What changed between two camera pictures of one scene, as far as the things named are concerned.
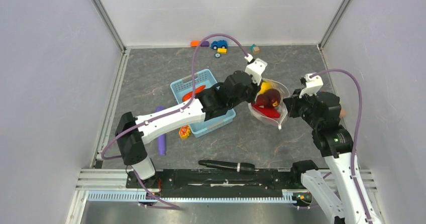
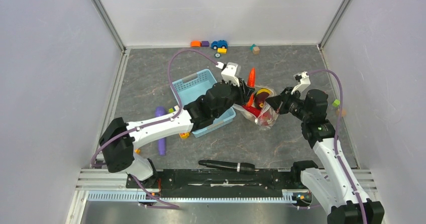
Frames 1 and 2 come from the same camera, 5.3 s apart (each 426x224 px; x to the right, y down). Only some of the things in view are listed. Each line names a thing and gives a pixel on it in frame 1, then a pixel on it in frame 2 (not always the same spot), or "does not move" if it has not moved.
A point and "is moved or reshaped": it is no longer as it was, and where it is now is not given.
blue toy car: [219, 44] does not move
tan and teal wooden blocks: [255, 48] does not move
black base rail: [214, 184] does not move
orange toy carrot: [188, 95] is moved or reshaped
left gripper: [255, 89] does not move
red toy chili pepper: [269, 111] -> [254, 111]
